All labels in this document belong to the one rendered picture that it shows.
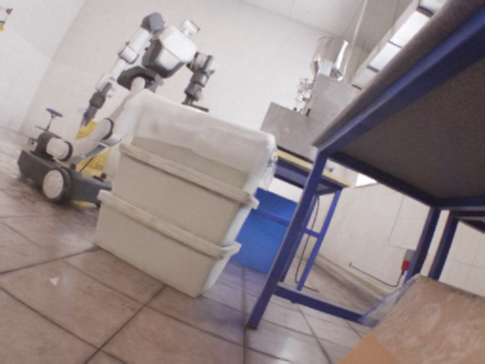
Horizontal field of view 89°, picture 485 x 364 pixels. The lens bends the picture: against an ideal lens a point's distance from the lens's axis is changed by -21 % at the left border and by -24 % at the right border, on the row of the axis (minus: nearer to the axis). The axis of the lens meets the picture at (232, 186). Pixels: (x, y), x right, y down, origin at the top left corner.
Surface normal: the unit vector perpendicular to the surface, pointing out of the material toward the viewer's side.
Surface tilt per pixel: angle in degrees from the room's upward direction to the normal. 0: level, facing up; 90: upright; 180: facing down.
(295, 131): 90
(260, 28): 90
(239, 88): 90
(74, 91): 90
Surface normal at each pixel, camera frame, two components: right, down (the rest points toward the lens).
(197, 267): -0.21, -0.03
